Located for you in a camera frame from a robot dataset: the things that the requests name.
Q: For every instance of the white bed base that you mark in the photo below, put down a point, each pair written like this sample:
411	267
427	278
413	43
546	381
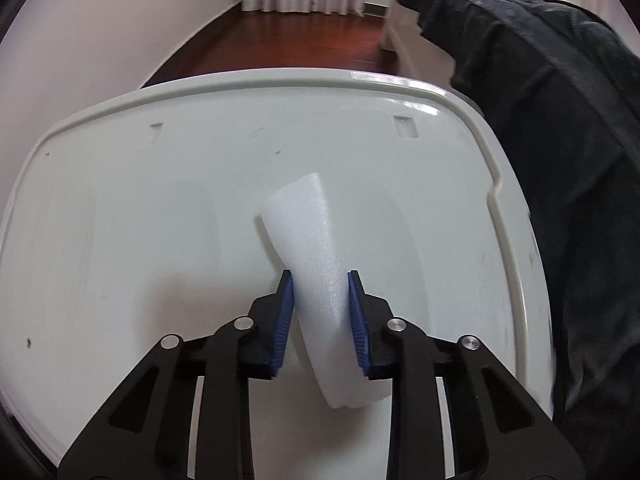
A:
400	45

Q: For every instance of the dark cloth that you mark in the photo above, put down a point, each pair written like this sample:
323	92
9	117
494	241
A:
575	160

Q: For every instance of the white foam tube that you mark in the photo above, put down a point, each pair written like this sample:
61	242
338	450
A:
310	240

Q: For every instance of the white plastic storage box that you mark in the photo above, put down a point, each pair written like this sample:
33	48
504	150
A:
150	235

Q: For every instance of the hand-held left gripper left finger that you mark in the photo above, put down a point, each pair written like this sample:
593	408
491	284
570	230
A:
281	330

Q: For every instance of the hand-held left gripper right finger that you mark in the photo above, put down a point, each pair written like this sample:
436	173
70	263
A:
360	330

